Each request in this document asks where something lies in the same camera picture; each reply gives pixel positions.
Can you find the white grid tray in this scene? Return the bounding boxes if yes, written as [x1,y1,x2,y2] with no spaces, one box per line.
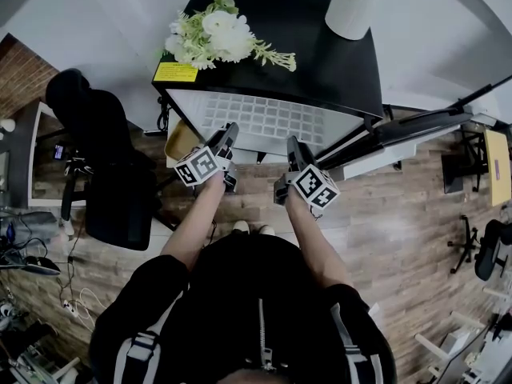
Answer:
[199,94,327,148]

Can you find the person's right forearm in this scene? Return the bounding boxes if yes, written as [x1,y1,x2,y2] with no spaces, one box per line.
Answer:
[284,192,354,290]

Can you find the white wooden rack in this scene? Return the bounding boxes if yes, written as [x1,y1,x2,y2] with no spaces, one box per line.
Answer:
[414,286,512,384]

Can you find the black power cable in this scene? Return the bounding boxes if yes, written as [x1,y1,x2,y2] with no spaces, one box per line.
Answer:
[155,96,172,132]

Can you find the white paper piece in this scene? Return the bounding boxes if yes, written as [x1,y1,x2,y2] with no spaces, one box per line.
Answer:
[366,302,383,327]

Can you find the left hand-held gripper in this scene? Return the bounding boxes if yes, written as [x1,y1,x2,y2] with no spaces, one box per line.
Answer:
[173,122,240,194]

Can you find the white cylinder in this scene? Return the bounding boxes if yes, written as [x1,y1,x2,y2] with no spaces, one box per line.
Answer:
[324,0,391,42]

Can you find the whiteboard with black stand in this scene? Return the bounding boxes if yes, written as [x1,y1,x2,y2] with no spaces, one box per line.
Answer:
[415,0,512,111]

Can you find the person's left shoulder strap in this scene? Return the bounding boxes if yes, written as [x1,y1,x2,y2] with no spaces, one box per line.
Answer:
[114,330,163,384]

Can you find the black swivel chair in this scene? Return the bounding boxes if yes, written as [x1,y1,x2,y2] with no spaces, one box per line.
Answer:
[447,214,512,282]

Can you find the person's shoulder strap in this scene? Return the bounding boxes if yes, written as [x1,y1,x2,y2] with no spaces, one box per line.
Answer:
[114,330,163,384]
[330,302,385,384]

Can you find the white flower bouquet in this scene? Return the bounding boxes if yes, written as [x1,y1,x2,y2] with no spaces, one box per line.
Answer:
[164,0,298,73]

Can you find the black office chair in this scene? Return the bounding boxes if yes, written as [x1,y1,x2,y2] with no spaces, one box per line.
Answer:
[46,68,178,252]

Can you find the person's left forearm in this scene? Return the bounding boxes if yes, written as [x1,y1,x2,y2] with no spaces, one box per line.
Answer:
[159,172,227,271]

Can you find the black round stool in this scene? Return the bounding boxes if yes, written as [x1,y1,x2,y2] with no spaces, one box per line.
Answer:
[0,254,62,278]

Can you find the thin white cable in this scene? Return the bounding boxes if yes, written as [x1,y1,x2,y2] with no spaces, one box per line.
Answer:
[59,286,101,331]

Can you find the person's right shoulder strap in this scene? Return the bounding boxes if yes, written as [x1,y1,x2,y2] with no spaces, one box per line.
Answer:
[330,302,385,384]

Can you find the yellow wooden dish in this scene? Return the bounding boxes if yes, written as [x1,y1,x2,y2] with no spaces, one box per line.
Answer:
[164,120,203,163]

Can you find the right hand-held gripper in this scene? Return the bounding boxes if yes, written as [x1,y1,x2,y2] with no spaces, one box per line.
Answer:
[274,135,341,210]

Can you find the yellow table with black legs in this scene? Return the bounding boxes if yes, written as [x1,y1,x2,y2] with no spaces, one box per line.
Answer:
[442,128,512,208]

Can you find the person's black jacket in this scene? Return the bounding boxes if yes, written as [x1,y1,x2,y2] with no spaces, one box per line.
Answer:
[90,232,397,384]

